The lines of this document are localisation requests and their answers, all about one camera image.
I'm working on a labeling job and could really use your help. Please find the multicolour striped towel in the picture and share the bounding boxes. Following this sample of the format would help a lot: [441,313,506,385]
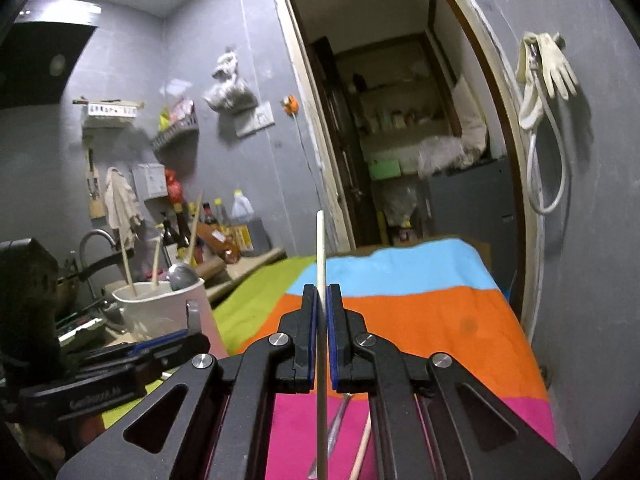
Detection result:
[213,238,556,479]

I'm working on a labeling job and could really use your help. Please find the silver spoon by chopsticks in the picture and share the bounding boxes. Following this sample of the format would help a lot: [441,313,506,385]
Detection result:
[167,262,200,292]

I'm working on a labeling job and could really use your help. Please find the white plastic utensil cup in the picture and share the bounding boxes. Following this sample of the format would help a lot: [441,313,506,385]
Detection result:
[113,278,229,359]

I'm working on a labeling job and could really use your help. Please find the wooden knife holder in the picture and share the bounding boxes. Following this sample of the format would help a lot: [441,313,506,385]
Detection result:
[86,148,105,220]

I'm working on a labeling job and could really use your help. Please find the orange wall hook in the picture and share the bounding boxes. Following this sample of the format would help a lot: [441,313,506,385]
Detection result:
[281,94,299,117]

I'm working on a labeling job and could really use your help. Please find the large oil jug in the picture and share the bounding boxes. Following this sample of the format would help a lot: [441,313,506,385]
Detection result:
[230,190,271,257]

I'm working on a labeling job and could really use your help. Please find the chrome kitchen faucet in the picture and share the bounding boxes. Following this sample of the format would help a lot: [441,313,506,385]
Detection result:
[78,229,117,272]

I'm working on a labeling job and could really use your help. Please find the white rubber glove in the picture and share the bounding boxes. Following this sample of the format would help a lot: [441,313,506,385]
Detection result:
[537,32,579,101]

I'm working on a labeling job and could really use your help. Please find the black cooking pan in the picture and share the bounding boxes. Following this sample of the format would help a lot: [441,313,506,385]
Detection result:
[56,248,134,286]

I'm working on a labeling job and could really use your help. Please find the wooden chopstick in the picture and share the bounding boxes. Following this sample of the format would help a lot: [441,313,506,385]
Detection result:
[349,414,372,480]
[316,210,328,480]
[118,232,138,298]
[184,191,204,266]

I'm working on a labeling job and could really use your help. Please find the clear plastic bag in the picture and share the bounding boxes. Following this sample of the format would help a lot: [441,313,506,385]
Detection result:
[416,136,476,178]

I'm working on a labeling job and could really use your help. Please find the plastic bag on wall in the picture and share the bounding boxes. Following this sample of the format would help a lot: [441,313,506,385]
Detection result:
[203,49,258,115]

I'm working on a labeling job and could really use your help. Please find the white hose on wall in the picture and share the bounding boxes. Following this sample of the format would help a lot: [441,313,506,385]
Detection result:
[515,31,572,216]

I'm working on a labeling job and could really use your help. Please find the red plastic bag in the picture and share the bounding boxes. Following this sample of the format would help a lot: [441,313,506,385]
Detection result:
[165,168,183,204]

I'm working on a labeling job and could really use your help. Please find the white wall rack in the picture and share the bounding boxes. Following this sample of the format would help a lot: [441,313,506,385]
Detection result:
[73,98,145,129]

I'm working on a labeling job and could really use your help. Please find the black range hood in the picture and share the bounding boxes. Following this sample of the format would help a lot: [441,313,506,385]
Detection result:
[1,0,102,110]

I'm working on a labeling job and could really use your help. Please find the orange snack packet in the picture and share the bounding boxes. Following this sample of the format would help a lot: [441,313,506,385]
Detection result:
[196,222,241,264]

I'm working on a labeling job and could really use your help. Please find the hanging beige cloth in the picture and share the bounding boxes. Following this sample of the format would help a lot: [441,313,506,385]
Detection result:
[104,167,144,249]

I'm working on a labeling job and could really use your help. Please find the white wall socket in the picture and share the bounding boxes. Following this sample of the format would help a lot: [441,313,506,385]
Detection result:
[233,102,276,138]

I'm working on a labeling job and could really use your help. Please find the white wall box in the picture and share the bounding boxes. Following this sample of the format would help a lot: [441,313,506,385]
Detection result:
[132,164,168,202]

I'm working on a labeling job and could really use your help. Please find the grey wall basket shelf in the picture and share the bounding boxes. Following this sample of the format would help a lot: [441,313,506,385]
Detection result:
[151,99,200,153]

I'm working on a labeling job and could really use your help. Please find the silver spoon under fork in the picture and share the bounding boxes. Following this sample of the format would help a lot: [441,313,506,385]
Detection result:
[307,393,352,479]

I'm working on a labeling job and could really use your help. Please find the wooden door frame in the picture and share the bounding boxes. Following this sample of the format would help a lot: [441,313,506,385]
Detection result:
[274,0,541,334]

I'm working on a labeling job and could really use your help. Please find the green box on shelf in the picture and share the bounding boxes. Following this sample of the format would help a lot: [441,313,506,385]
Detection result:
[369,158,402,181]

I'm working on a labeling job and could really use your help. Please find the dark bottle yellow cap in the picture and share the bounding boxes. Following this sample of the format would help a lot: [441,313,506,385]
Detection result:
[162,212,178,266]

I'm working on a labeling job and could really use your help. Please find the dark soy sauce bottle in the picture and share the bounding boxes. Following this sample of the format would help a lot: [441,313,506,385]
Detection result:
[172,203,191,264]

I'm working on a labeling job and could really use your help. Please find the ornate silver fork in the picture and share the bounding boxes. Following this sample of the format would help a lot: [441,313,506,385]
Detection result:
[151,236,163,290]

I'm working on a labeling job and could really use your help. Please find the grey cabinet in doorway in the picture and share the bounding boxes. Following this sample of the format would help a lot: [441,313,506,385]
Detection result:
[420,158,518,292]

